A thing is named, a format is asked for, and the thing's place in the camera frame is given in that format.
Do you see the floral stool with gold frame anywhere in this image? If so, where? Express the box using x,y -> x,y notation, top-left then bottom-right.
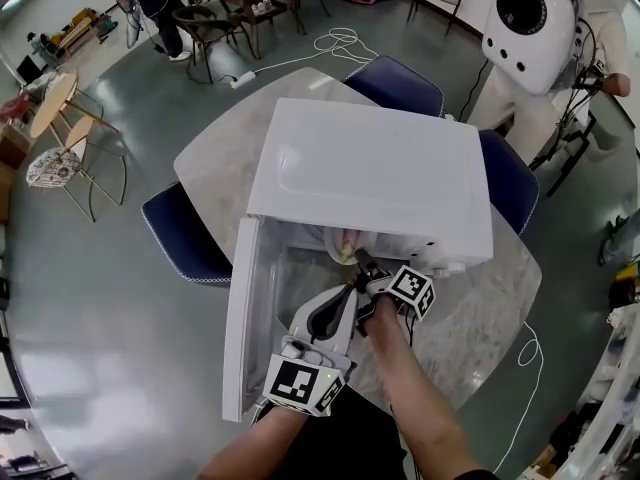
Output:
25,146 -> 129,224

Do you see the person's right forearm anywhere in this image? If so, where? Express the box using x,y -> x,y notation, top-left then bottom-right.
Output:
368,297 -> 484,480

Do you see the round wooden side table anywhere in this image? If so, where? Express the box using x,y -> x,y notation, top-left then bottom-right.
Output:
28,69 -> 121,155

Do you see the black folding stand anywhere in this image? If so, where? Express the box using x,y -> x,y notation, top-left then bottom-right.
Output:
528,111 -> 597,198

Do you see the dark wicker chair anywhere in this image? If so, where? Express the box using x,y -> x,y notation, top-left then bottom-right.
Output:
171,4 -> 262,85

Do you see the person's black clothing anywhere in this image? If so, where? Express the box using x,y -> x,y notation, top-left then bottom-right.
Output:
287,386 -> 409,480

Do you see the person's left forearm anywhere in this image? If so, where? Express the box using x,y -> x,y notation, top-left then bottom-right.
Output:
195,401 -> 312,480

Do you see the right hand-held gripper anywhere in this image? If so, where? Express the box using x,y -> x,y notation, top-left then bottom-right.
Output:
353,247 -> 438,339

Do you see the long white floor cable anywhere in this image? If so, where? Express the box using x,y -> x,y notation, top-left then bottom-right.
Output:
252,26 -> 381,77

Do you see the blue padded chair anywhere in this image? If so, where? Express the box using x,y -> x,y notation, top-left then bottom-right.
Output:
478,128 -> 542,238
341,54 -> 447,119
140,181 -> 236,287

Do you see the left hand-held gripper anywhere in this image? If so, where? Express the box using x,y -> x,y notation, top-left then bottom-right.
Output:
262,285 -> 360,419

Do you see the white backpack with round vent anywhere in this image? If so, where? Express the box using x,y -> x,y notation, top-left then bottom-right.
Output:
480,0 -> 582,97

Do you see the thin white cable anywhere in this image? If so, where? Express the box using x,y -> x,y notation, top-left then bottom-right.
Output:
491,319 -> 545,475

